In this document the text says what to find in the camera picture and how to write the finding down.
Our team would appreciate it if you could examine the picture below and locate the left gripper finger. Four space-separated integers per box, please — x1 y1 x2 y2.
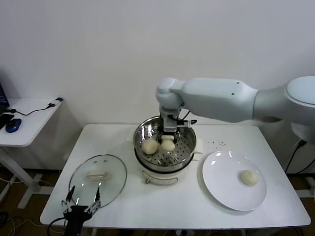
61 185 76 213
84 186 102 213

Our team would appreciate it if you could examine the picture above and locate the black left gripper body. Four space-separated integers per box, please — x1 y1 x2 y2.
63 206 93 236

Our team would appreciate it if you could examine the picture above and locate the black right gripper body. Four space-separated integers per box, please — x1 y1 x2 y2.
159 112 183 135

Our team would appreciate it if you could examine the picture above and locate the round glass pot lid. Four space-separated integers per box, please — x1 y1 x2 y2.
68 154 127 210

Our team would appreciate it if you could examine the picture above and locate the perforated steel steamer basket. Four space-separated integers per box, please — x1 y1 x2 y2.
126 114 205 173

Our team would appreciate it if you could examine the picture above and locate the white round plate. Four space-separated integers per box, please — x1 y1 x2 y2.
202 150 268 212

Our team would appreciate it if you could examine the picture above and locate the white side desk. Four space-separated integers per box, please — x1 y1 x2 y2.
0 98 64 210

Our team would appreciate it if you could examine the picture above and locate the blue computer mouse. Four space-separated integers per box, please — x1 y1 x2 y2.
4 118 22 134

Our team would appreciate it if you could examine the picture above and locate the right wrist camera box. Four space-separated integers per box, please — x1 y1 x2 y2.
163 114 179 132

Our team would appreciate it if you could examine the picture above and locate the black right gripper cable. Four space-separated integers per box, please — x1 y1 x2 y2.
177 109 198 129

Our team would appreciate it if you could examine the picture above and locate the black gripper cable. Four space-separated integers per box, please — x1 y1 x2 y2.
177 109 198 129
47 216 67 236

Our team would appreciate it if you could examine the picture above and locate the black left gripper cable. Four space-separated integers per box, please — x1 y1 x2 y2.
47 216 67 236

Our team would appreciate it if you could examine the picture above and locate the thin black desk cable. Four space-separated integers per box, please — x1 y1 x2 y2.
7 104 55 117

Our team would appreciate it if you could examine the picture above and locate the black cable with plug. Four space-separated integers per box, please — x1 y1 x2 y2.
285 139 315 174

